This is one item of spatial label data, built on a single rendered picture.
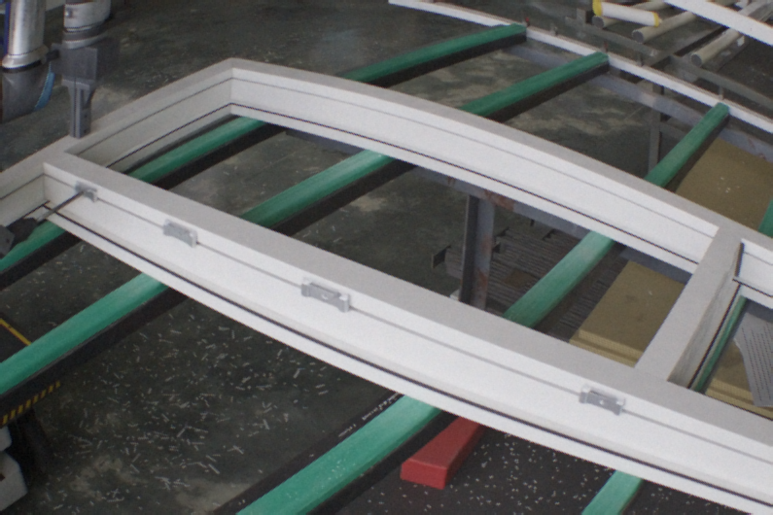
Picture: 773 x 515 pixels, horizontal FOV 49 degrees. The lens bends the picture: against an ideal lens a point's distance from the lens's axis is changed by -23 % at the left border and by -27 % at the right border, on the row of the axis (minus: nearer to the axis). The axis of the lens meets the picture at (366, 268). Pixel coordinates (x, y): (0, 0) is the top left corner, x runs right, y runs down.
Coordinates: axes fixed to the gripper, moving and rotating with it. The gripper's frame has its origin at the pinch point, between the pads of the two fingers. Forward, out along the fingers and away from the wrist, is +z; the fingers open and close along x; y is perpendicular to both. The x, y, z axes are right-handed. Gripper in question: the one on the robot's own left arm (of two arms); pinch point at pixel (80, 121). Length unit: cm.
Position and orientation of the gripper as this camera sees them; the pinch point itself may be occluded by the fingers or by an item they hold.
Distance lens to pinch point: 137.4
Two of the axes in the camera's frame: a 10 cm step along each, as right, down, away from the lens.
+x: 8.2, 3.1, -4.8
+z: -0.4, 8.7, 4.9
